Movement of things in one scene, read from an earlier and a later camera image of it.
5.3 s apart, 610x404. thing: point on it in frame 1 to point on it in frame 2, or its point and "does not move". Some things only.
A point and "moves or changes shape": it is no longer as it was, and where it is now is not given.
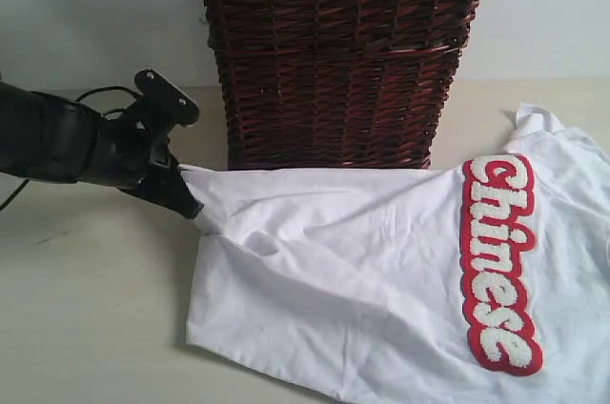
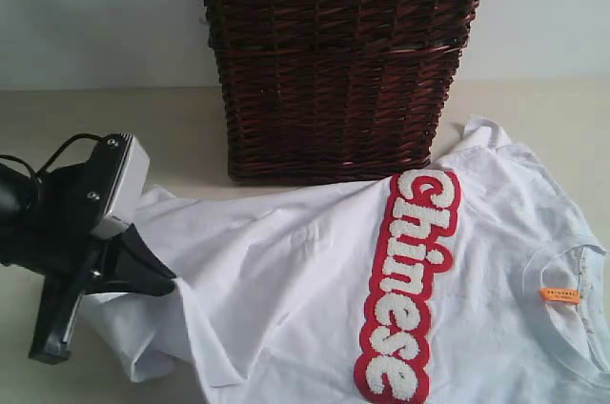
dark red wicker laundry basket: x=340 y=65 does not move
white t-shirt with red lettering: x=485 y=281 moves or changes shape
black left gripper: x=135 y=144 to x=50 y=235
